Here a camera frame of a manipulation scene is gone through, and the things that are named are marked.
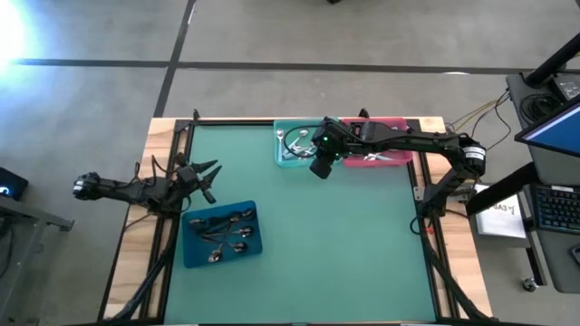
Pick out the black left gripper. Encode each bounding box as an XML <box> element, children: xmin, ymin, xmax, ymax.
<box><xmin>174</xmin><ymin>152</ymin><xmax>224</xmax><ymax>197</ymax></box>

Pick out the blue plastic bin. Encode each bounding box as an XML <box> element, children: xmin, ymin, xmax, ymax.
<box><xmin>180</xmin><ymin>199</ymin><xmax>265</xmax><ymax>269</ymax></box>

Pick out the translucent pink plastic bin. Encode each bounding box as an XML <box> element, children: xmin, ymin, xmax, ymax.
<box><xmin>339</xmin><ymin>116</ymin><xmax>414</xmax><ymax>168</ymax></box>

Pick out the translucent teal plastic bin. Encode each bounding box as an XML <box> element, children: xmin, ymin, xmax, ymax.
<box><xmin>272</xmin><ymin>118</ymin><xmax>344</xmax><ymax>168</ymax></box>

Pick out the green table mat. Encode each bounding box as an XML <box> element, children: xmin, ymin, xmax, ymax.
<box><xmin>163</xmin><ymin>124</ymin><xmax>437</xmax><ymax>323</ymax></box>

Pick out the black cart bar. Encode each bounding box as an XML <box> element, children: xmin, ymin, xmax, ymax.
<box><xmin>465</xmin><ymin>161</ymin><xmax>540</xmax><ymax>217</ymax></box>

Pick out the white paper sheet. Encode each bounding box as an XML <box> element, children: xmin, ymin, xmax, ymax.
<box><xmin>470</xmin><ymin>183</ymin><xmax>527</xmax><ymax>240</ymax></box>

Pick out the black device with blue light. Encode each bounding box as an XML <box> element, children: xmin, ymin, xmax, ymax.
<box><xmin>0</xmin><ymin>166</ymin><xmax>29</xmax><ymax>202</ymax></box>

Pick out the grey side table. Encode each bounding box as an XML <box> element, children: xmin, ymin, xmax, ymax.
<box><xmin>0</xmin><ymin>194</ymin><xmax>75</xmax><ymax>326</ymax></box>

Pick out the blue screen monitor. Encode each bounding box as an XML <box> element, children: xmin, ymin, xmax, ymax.
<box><xmin>514</xmin><ymin>93</ymin><xmax>580</xmax><ymax>158</ymax></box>

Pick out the black pole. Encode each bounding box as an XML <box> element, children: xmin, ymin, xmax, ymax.
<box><xmin>524</xmin><ymin>34</ymin><xmax>580</xmax><ymax>88</ymax></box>

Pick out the black keyboard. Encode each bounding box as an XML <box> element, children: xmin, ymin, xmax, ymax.
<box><xmin>528</xmin><ymin>183</ymin><xmax>580</xmax><ymax>235</ymax></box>

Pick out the black power adapter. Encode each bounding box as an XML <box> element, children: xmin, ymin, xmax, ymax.
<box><xmin>549</xmin><ymin>72</ymin><xmax>580</xmax><ymax>101</ymax></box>

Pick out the grey equipment cart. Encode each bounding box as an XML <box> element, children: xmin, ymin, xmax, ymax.
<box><xmin>505</xmin><ymin>70</ymin><xmax>580</xmax><ymax>294</ymax></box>

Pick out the yellow cable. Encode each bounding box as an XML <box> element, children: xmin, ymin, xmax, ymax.
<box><xmin>446</xmin><ymin>92</ymin><xmax>511</xmax><ymax>137</ymax></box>

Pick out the coiled black cable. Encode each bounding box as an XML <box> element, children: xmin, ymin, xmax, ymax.
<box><xmin>518</xmin><ymin>92</ymin><xmax>552</xmax><ymax>124</ymax></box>

